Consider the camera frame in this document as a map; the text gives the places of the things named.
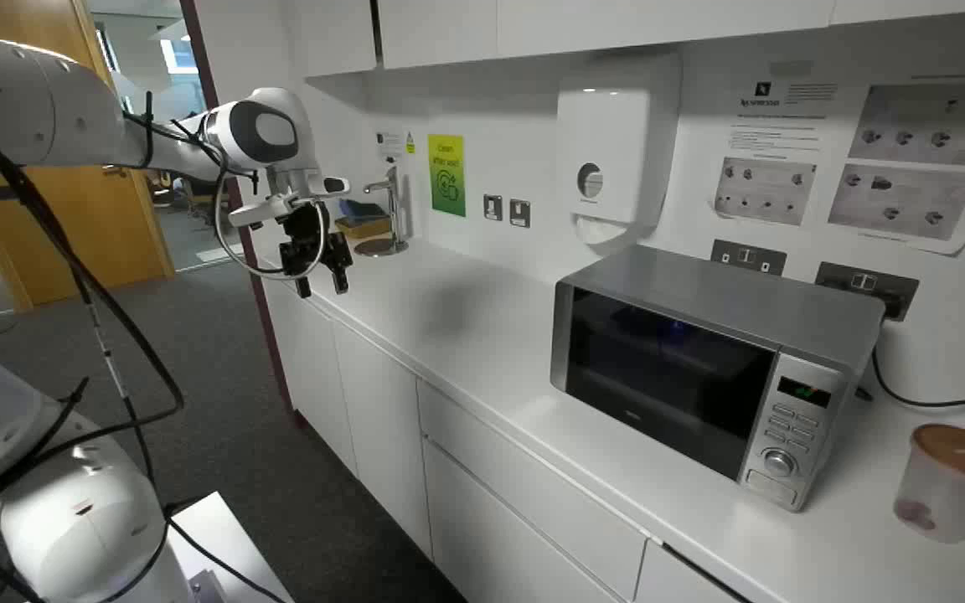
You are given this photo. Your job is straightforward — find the steel wall switch plate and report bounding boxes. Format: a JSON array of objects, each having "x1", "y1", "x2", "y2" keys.
[{"x1": 482, "y1": 196, "x2": 504, "y2": 220}]

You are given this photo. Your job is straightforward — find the white instruction poster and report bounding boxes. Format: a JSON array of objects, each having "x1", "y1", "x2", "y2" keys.
[{"x1": 707, "y1": 73, "x2": 965, "y2": 255}]

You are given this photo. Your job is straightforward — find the white canister with brown lid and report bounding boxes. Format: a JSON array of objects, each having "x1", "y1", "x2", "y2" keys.
[{"x1": 890, "y1": 422, "x2": 965, "y2": 542}]

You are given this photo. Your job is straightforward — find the black double socket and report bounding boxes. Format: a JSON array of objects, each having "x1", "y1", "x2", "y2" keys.
[
  {"x1": 819, "y1": 262, "x2": 917, "y2": 321},
  {"x1": 710, "y1": 239, "x2": 787, "y2": 276}
]

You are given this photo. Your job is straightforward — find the black microwave power cable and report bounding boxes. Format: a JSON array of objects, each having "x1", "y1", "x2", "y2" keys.
[{"x1": 868, "y1": 345, "x2": 965, "y2": 422}]

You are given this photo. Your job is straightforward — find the white cabinets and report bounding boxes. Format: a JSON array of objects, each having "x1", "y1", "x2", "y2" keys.
[
  {"x1": 267, "y1": 284, "x2": 763, "y2": 603},
  {"x1": 284, "y1": 0, "x2": 965, "y2": 76}
]

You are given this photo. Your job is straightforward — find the white upper cabinets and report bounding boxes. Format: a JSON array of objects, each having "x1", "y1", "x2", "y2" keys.
[{"x1": 284, "y1": 0, "x2": 965, "y2": 76}]

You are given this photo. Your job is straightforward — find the silver microwave oven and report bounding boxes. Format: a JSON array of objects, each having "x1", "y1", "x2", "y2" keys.
[{"x1": 548, "y1": 246, "x2": 883, "y2": 510}]

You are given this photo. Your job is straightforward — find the steel wall socket plate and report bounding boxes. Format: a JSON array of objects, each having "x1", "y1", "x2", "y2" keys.
[{"x1": 508, "y1": 198, "x2": 534, "y2": 229}]

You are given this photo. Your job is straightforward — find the black double socket left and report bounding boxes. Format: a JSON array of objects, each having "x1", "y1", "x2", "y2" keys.
[{"x1": 710, "y1": 239, "x2": 787, "y2": 276}]

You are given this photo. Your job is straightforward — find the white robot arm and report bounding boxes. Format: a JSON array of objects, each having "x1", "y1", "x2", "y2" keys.
[{"x1": 0, "y1": 42, "x2": 353, "y2": 603}]

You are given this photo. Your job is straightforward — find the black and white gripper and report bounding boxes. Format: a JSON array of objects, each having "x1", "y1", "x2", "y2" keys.
[{"x1": 228, "y1": 173, "x2": 353, "y2": 297}]

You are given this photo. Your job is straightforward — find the green clean after use sign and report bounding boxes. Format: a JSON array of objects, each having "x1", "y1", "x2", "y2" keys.
[{"x1": 430, "y1": 133, "x2": 467, "y2": 217}]

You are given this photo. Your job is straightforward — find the chrome hot water tap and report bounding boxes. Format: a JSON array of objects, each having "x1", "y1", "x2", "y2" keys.
[{"x1": 356, "y1": 157, "x2": 410, "y2": 259}]

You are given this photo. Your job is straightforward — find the black double socket right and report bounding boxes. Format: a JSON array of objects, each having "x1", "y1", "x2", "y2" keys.
[{"x1": 819, "y1": 262, "x2": 917, "y2": 321}]

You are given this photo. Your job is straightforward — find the wooden door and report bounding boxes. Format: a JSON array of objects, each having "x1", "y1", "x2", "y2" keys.
[{"x1": 0, "y1": 0, "x2": 173, "y2": 312}]

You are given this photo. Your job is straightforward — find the white paper towel dispenser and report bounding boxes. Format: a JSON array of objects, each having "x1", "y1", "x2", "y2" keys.
[{"x1": 557, "y1": 87, "x2": 651, "y2": 246}]

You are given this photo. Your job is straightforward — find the white lower cabinets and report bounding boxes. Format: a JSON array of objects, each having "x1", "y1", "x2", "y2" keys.
[{"x1": 267, "y1": 284, "x2": 763, "y2": 603}]

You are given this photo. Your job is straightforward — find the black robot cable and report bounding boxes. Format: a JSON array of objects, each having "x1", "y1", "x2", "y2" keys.
[{"x1": 0, "y1": 96, "x2": 284, "y2": 603}]

